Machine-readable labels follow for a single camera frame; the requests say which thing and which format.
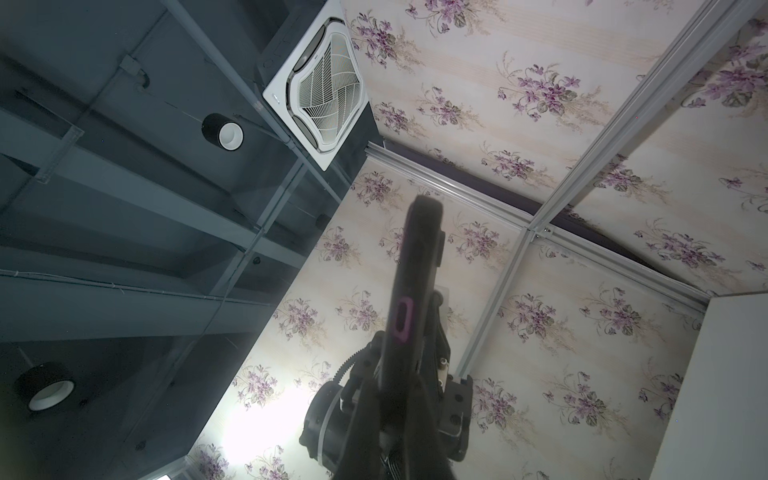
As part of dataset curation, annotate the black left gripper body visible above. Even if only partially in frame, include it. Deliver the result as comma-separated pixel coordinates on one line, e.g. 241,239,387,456
347,291,472,462

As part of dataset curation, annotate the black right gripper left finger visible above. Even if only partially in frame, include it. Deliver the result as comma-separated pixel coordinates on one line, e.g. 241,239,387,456
333,379,382,480

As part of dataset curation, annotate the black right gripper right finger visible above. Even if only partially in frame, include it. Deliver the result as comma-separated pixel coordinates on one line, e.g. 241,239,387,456
403,377,456,480

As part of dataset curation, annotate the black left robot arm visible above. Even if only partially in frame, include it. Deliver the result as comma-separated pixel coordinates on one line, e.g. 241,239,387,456
299,290,473,479

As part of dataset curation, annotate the black ceiling spotlight lower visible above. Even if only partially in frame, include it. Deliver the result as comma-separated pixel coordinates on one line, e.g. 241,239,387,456
13,361,76,412

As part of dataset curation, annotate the black ceiling spotlight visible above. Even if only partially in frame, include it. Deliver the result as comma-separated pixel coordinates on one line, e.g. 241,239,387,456
201,113,244,152
13,361,76,412

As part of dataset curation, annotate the white ceiling air conditioner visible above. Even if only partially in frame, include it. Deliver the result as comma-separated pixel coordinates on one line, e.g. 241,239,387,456
257,1,368,171

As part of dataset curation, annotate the black ceiling spotlight upper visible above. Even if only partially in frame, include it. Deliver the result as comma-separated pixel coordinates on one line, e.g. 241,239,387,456
201,113,244,152

